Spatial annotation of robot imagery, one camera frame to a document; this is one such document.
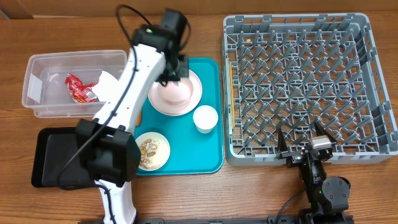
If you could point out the black plastic tray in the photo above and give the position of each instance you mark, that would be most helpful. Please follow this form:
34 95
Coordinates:
77 157

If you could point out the teal plastic tray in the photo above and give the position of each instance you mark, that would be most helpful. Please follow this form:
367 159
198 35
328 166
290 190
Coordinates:
191 151

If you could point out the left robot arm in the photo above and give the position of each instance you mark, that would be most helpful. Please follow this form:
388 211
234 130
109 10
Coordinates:
143 67

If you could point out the white napkin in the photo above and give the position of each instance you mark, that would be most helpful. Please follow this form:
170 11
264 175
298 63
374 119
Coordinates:
106 87

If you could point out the red snack wrapper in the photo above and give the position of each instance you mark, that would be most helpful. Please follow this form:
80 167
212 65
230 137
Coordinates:
80 92

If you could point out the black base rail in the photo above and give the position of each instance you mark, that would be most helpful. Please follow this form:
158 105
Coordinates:
217 221

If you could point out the wooden chopstick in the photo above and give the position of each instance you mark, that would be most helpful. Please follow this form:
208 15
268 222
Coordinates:
232 94

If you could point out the white bowl with food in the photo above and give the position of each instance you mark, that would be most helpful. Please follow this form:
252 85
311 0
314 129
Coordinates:
155 151

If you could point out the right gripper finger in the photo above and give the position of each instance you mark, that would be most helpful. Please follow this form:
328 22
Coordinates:
281 143
320 131

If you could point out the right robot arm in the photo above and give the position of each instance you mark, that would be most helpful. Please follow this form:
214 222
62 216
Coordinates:
327 196

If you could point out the orange carrot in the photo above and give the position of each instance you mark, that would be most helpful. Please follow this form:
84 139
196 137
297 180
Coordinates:
139 119

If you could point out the pink bowl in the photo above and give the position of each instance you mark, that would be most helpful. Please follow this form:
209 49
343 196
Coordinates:
176 93

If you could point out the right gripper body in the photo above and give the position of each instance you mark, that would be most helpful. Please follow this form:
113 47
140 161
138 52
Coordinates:
293 158

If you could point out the clear plastic bin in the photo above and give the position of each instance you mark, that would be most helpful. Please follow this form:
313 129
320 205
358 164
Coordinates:
45 92

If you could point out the white paper cup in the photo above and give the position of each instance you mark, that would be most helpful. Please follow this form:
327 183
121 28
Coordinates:
205 118

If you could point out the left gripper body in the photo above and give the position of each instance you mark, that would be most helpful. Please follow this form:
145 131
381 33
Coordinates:
175 70

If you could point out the grey dishwasher rack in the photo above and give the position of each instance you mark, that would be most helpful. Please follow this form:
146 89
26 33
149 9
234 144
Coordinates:
290 70

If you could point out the pink plate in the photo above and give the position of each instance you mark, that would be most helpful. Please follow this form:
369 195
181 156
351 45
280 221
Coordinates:
167 109

